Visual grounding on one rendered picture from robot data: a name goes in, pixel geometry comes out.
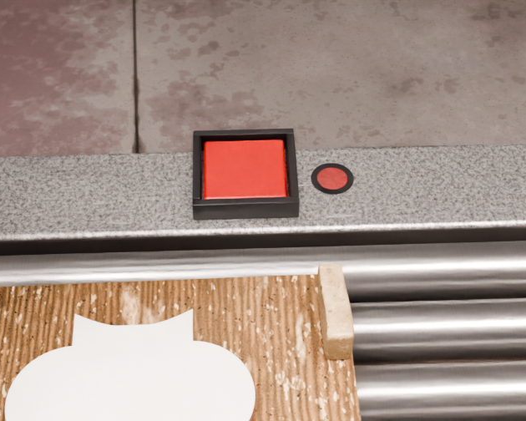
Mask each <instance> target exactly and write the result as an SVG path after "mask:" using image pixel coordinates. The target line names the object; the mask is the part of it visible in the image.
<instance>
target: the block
mask: <svg viewBox="0 0 526 421"><path fill-rule="evenodd" d="M317 280H318V302H319V311H320V320H321V335H322V341H323V348H324V354H325V357H326V358H327V359H333V360H337V359H348V358H350V356H351V355H352V349H353V339H354V327H353V319H352V310H351V306H350V302H349V298H348V295H347V291H346V283H345V279H344V275H343V271H342V268H341V265H337V264H320V265H319V267H318V274H317Z"/></svg>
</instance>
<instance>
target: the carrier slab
mask: <svg viewBox="0 0 526 421"><path fill-rule="evenodd" d="M191 309H193V324H194V341H199V342H208V343H212V344H214V345H217V346H220V347H222V348H224V349H226V350H228V351H230V352H231V353H233V354H234V355H236V356H237V357H238V358H239V359H240V360H241V361H242V362H243V363H244V364H245V366H246V368H247V369H248V371H249V373H250V375H251V377H252V380H253V383H254V386H255V412H254V416H253V419H252V421H362V420H361V414H360V407H359V400H358V394H357V382H356V375H355V368H354V362H353V356H352V355H351V356H350V358H348V359H337V360H333V359H327V358H326V357H325V354H324V348H323V341H322V335H321V320H320V311H319V302H318V280H317V274H309V275H288V276H247V277H226V278H205V279H184V280H163V281H142V282H101V283H80V284H59V285H38V286H17V287H0V421H6V419H5V403H6V398H7V395H8V391H9V389H10V387H11V385H12V383H13V381H14V379H15V378H16V377H17V376H18V374H19V373H20V372H21V371H22V370H23V369H24V368H25V367H26V366H27V365H28V364H29V363H30V362H32V361H33V360H34V359H36V358H38V357H40V356H42V355H43V354H45V353H48V352H50V351H53V350H55V349H58V348H61V347H70V346H73V325H74V315H75V314H77V315H79V316H81V317H85V318H87V319H89V320H92V321H95V322H100V323H103V324H107V325H112V326H127V325H147V324H155V323H158V322H163V321H166V320H169V319H170V318H173V317H177V316H179V315H180V314H183V313H185V312H187V311H189V310H191Z"/></svg>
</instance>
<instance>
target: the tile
mask: <svg viewBox="0 0 526 421"><path fill-rule="evenodd" d="M254 412H255V386H254V383H253V380H252V377H251V375H250V373H249V371H248V369H247V368H246V366H245V364H244V363H243V362H242V361H241V360H240V359H239V358H238V357H237V356H236V355H234V354H233V353H231V352H230V351H228V350H226V349H224V348H222V347H220V346H217V345H214V344H212V343H208V342H199V341H194V324H193V309H191V310H189V311H187V312H185V313H183V314H180V315H179V316H177V317H173V318H170V319H169V320H166V321H163V322H158V323H155V324H147V325H127V326H112V325H107V324H103V323H100V322H95V321H92V320H89V319H87V318H85V317H81V316H79V315H77V314H75V315H74V325H73V346H70V347H61V348H58V349H55V350H52V351H50V352H48V353H45V354H43V355H42V356H40V357H38V358H36V359H34V360H33V361H32V362H30V363H29V364H28V365H27V366H26V367H25V368H24V369H23V370H22V371H21V372H20V373H19V374H18V376H17V377H16V378H15V379H14V381H13V383H12V385H11V387H10V389H9V391H8V395H7V398H6V403H5V419H6V421H252V419H253V416H254Z"/></svg>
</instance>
